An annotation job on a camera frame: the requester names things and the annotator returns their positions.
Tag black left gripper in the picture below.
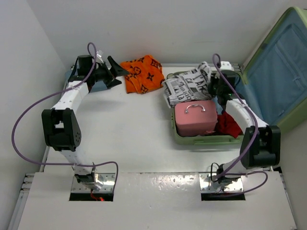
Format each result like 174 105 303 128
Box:
89 56 128 88

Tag newspaper print cloth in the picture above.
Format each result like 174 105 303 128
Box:
162 61 213 108

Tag red garment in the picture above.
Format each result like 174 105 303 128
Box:
215 111 243 138

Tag pink vanity case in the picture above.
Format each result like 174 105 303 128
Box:
174 100 217 137

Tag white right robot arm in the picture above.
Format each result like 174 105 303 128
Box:
209 70 281 184

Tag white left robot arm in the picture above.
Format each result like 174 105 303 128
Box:
41 55 129 191

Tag light blue jeans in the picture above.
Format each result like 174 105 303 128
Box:
65 70 107 93

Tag orange patterned garment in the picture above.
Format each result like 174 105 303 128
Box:
120 55 165 94

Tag green suitcase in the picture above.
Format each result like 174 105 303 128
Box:
167 6 307 146

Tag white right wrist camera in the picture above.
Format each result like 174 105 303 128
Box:
214 61 234 79

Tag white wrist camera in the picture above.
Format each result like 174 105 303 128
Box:
96 50 104 64
214 61 234 79

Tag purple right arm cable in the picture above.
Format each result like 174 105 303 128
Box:
211 53 269 194

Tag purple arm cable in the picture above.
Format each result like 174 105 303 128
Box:
11 42 119 187
211 53 269 194

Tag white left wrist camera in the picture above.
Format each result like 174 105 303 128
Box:
96 50 104 64

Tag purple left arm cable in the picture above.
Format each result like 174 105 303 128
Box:
11 42 119 187

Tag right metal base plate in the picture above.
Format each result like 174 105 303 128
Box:
199 172 244 194

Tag metal base plate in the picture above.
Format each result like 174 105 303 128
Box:
71 173 115 194
199 172 244 194

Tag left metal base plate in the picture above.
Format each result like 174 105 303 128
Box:
71 173 115 194

